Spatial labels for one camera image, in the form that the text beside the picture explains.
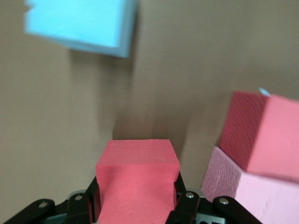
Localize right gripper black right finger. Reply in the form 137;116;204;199
165;174;264;224

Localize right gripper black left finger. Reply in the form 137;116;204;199
2;176;101;224

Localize red foam block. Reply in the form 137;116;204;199
95;139;180;224
218;88;299;182

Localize pink foam block with dents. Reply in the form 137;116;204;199
200;146;299;224

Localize light blue foam block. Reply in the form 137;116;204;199
23;0;138;58

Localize brown table cover sheet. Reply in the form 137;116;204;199
0;0;299;224

